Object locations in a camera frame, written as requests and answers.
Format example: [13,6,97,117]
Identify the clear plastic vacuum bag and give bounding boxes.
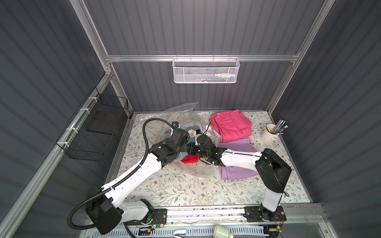
[140,102,221,179]

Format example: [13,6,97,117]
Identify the pink cloth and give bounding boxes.
[211,110,252,142]

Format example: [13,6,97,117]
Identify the purple cloth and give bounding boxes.
[218,137,258,180]

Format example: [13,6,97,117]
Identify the blue grey cloth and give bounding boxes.
[165,130,173,138]

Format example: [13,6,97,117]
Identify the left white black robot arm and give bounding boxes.
[85,129,190,235]

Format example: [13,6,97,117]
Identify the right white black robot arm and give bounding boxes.
[187,135,292,214]

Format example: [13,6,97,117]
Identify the white round bag valve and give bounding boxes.
[188,129,200,138]

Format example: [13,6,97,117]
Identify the folded red cloth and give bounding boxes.
[181,155,199,164]

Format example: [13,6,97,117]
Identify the floral table mat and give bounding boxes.
[118,111,312,207]

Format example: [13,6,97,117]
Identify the white pen cup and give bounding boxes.
[260,124,279,144]

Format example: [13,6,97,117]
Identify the items in white basket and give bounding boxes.
[189,73,237,83]

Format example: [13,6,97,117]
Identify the bundle of pens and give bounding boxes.
[271,120,288,134]

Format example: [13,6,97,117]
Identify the pale green lamp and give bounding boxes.
[213,224,234,238]

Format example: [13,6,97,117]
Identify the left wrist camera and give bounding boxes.
[172,122,179,129]

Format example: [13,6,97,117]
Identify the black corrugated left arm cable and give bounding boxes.
[66,117,175,238]

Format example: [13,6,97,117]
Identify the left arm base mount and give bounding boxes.
[127,209,168,227]

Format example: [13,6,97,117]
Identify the white wire mesh basket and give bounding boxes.
[172,57,240,84]

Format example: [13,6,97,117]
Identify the black wire mesh basket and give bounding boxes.
[56,89,129,162]

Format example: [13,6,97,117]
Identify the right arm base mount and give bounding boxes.
[243,205,287,223]

